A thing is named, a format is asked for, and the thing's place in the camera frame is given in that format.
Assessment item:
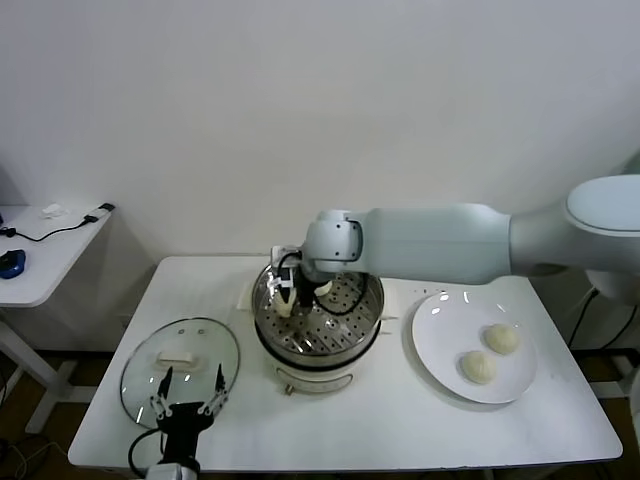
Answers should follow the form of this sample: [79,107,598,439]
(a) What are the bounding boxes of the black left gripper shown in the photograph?
[149,363,229,464]

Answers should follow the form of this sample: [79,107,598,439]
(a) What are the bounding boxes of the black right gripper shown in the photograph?
[275,264,315,317]

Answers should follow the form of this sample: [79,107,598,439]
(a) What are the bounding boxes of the glass pot lid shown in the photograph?
[119,315,242,431]

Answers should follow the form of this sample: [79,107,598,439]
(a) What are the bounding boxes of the stainless steel steamer basket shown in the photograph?
[250,259,386,354]

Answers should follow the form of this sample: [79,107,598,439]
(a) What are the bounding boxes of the cream electric cooking pot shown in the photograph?
[235,279,402,397]

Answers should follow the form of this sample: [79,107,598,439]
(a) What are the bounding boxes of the white round plate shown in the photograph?
[411,291,539,405]

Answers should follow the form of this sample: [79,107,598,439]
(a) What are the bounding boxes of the white side table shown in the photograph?
[0,203,117,435]

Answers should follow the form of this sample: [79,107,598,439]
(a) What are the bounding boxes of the blue computer mouse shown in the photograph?
[0,248,30,280]

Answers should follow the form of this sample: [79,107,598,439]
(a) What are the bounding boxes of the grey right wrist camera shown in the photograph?
[269,243,302,266]

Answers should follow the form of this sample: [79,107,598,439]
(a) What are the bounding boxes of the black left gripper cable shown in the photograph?
[128,429,166,474]

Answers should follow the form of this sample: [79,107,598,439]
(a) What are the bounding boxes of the black cable with plug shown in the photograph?
[0,214,99,244]

